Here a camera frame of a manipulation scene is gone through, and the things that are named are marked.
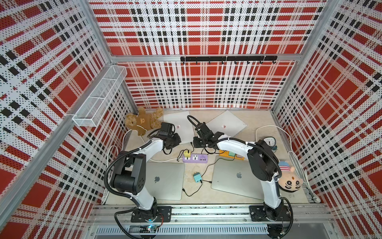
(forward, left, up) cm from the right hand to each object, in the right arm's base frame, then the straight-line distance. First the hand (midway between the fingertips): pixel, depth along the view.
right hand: (196, 141), depth 94 cm
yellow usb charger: (-9, +6, 0) cm, 11 cm away
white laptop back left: (+15, +10, -5) cm, 19 cm away
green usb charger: (-20, -16, +22) cm, 34 cm away
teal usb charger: (-21, -1, -5) cm, 21 cm away
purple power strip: (-10, 0, -4) cm, 10 cm away
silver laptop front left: (-21, +19, -10) cm, 30 cm away
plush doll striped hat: (-25, -49, +1) cm, 56 cm away
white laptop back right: (+21, -23, -8) cm, 32 cm away
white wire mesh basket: (+12, +66, +15) cm, 68 cm away
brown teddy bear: (+17, +39, +1) cm, 42 cm away
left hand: (+2, +10, 0) cm, 10 cm away
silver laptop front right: (-20, -22, -6) cm, 30 cm away
